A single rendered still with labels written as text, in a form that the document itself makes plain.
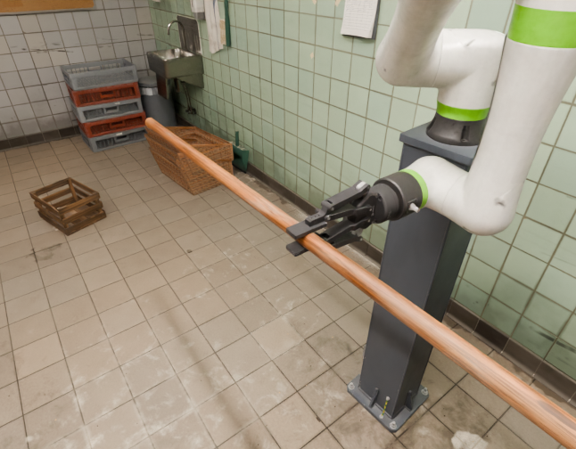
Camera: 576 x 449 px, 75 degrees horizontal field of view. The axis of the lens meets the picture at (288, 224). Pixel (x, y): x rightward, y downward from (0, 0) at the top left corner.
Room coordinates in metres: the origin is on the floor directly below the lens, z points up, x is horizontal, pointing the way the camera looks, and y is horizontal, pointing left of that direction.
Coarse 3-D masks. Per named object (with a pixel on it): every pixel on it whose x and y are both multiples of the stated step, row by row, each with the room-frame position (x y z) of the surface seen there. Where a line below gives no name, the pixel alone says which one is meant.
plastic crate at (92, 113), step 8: (72, 104) 3.67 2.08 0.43; (104, 104) 3.64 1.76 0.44; (112, 104) 3.68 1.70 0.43; (120, 104) 3.73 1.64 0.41; (128, 104) 3.77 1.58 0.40; (136, 104) 3.81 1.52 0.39; (80, 112) 3.52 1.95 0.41; (88, 112) 3.78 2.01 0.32; (96, 112) 3.60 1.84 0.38; (104, 112) 3.63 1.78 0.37; (112, 112) 3.78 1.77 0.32; (120, 112) 3.78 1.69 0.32; (128, 112) 3.76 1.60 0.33; (136, 112) 3.80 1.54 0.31; (80, 120) 3.51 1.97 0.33; (88, 120) 3.54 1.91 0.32; (96, 120) 3.59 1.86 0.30
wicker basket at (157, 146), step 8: (200, 136) 3.25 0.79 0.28; (152, 144) 2.95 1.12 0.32; (160, 144) 2.79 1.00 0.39; (160, 152) 2.89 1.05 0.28; (168, 152) 2.75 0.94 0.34; (176, 152) 2.63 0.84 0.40; (184, 160) 2.64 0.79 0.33; (184, 168) 2.63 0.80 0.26; (192, 176) 2.67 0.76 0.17; (200, 176) 2.72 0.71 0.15
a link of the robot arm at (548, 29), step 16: (528, 0) 0.60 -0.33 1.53; (544, 0) 0.58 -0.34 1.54; (560, 0) 0.57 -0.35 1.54; (512, 16) 0.63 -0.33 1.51; (528, 16) 0.59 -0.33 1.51; (544, 16) 0.58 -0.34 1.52; (560, 16) 0.56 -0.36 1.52; (512, 32) 0.62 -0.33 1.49; (528, 32) 0.59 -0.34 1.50; (544, 32) 0.57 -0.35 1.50; (560, 32) 0.56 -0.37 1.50
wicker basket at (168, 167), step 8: (152, 152) 3.01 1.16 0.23; (160, 160) 2.93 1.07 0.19; (168, 160) 2.77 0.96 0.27; (160, 168) 3.04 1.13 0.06; (168, 168) 2.88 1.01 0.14; (176, 168) 2.71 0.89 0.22; (232, 168) 2.93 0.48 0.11; (168, 176) 2.99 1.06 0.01; (176, 176) 2.80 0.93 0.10; (184, 176) 2.65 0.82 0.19; (184, 184) 2.74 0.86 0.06; (192, 184) 2.67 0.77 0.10; (208, 184) 2.76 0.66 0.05; (216, 184) 2.82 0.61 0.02; (192, 192) 2.66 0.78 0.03; (200, 192) 2.71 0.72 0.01
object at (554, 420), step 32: (160, 128) 1.06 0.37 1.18; (192, 160) 0.88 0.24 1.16; (256, 192) 0.67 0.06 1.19; (288, 224) 0.56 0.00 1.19; (320, 256) 0.48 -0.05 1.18; (384, 288) 0.39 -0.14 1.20; (416, 320) 0.33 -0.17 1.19; (448, 352) 0.29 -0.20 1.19; (480, 352) 0.28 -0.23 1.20; (512, 384) 0.24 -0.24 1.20; (544, 416) 0.20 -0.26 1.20
